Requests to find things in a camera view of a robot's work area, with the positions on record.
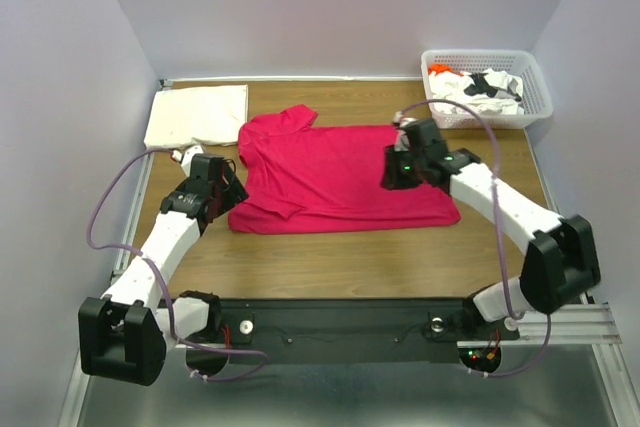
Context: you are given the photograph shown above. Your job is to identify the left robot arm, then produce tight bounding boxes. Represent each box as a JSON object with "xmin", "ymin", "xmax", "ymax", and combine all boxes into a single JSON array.
[{"xmin": 78, "ymin": 147, "xmax": 248, "ymax": 386}]

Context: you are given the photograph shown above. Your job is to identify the orange garment in basket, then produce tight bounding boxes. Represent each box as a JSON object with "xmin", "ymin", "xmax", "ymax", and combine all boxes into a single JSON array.
[{"xmin": 427, "ymin": 63, "xmax": 456, "ymax": 75}]

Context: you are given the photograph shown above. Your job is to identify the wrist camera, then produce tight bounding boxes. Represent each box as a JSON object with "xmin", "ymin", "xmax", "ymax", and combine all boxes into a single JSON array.
[
  {"xmin": 392, "ymin": 111, "xmax": 416, "ymax": 129},
  {"xmin": 171, "ymin": 144, "xmax": 205, "ymax": 170}
]

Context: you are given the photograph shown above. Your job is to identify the white plastic basket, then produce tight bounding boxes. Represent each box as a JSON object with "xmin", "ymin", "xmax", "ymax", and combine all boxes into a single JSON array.
[{"xmin": 421, "ymin": 49, "xmax": 553, "ymax": 129}]

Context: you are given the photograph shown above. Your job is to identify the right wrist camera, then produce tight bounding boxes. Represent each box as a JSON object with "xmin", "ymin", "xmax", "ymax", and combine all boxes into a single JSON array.
[{"xmin": 392, "ymin": 111, "xmax": 416, "ymax": 129}]

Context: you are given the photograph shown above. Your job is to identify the white crumpled shirt in basket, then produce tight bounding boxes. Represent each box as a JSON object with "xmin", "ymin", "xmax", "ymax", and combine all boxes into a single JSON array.
[{"xmin": 428, "ymin": 64, "xmax": 524, "ymax": 115}]

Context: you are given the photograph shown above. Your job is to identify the black white garment in basket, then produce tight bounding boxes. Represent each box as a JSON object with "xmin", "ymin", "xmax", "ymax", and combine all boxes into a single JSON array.
[{"xmin": 463, "ymin": 72, "xmax": 499, "ymax": 98}]

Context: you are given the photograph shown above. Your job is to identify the folded white t-shirt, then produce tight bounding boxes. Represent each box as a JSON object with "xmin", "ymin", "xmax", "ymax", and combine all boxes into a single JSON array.
[{"xmin": 143, "ymin": 85, "xmax": 248, "ymax": 149}]

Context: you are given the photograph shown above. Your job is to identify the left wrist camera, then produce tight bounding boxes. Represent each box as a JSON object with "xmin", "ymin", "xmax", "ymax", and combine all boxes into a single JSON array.
[{"xmin": 171, "ymin": 144, "xmax": 205, "ymax": 170}]

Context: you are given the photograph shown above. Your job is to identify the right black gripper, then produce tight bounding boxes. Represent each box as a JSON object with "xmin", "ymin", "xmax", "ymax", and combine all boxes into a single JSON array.
[{"xmin": 376, "ymin": 143, "xmax": 424, "ymax": 191}]

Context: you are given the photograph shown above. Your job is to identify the pink t-shirt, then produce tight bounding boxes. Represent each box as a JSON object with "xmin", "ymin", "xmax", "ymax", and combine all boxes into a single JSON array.
[{"xmin": 228, "ymin": 104, "xmax": 461, "ymax": 235}]

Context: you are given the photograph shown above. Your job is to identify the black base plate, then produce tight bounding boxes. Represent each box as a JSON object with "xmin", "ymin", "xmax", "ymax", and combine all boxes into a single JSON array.
[{"xmin": 189, "ymin": 297, "xmax": 519, "ymax": 364}]

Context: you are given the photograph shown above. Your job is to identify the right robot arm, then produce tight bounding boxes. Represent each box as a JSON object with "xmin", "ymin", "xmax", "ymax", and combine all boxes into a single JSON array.
[{"xmin": 382, "ymin": 114, "xmax": 601, "ymax": 337}]

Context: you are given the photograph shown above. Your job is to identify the aluminium frame rail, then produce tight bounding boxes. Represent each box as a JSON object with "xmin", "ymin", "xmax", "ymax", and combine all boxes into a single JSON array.
[{"xmin": 79, "ymin": 304, "xmax": 624, "ymax": 348}]

